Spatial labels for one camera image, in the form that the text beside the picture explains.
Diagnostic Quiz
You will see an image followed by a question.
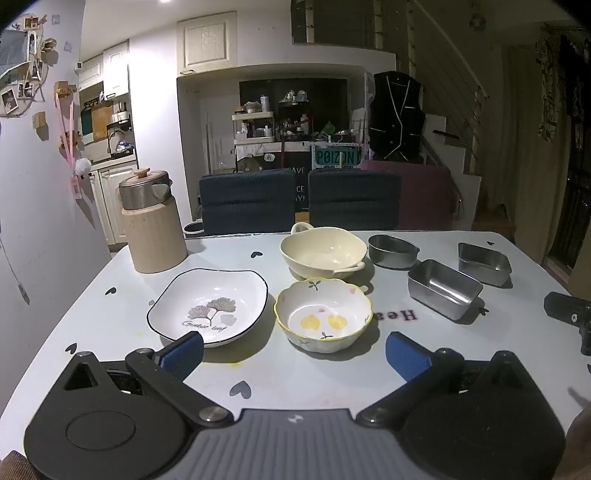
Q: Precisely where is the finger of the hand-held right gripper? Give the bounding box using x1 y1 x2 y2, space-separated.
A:
544 292 591 356

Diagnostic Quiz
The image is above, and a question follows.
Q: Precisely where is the lemon-print bowl with yellow rim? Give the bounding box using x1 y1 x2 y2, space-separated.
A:
274 277 374 354

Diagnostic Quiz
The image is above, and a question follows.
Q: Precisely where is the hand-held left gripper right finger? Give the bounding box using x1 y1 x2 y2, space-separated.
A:
355 331 536 428

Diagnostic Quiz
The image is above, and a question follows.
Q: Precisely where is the cluttered white shelf rack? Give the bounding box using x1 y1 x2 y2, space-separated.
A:
232 110 279 147

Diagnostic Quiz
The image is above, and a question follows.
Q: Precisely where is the stair railing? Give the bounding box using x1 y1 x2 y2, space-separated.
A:
405 0 491 177

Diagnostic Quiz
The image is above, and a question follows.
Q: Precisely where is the white upper cabinet door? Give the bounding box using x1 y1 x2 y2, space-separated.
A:
177 18 230 75

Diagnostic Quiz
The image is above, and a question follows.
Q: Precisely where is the round steel bowl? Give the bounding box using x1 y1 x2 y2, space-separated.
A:
368 234 421 270

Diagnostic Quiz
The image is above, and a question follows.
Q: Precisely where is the floral curtain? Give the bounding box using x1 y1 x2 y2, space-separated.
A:
534 25 591 145

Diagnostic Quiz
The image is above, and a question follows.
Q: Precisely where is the white kitchen base cabinet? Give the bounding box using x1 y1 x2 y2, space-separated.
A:
88 160 140 246

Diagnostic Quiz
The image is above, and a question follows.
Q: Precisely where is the teal sign plate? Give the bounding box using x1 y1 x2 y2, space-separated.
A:
309 142 362 169

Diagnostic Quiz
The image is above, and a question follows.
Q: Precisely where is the pink hanging ribbon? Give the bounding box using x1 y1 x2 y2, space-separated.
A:
54 80 85 200

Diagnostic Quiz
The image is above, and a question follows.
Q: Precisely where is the maroon chair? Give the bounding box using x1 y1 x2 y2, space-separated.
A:
360 160 456 232

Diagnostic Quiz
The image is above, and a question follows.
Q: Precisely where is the dark blue chair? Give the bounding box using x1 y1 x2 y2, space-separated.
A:
308 168 402 232
198 168 297 236

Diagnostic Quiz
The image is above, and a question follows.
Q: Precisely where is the cream bowl with handles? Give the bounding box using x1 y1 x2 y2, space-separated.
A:
279 222 368 280

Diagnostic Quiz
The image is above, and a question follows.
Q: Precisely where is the white leaf-print plate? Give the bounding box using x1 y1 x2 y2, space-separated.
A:
147 268 269 348

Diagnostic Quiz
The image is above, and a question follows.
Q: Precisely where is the large rectangular steel tin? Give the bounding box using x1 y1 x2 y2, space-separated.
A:
407 259 484 322

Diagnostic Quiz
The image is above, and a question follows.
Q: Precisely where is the wall photo collage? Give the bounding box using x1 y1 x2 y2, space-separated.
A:
0 14 61 119

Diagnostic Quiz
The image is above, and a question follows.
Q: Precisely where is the black letter board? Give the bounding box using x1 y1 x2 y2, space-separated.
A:
281 152 311 212

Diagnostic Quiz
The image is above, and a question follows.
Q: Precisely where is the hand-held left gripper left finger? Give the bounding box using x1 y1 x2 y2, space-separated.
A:
62 331 234 428

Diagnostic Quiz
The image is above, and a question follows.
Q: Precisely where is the black vest with white trim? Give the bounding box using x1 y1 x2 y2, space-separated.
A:
368 71 426 162

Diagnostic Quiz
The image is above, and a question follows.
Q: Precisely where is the beige ribbed jug steel top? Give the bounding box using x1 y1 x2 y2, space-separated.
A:
119 167 188 274

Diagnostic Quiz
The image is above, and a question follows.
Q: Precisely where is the small rectangular steel tin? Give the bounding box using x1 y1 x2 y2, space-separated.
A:
457 242 512 288

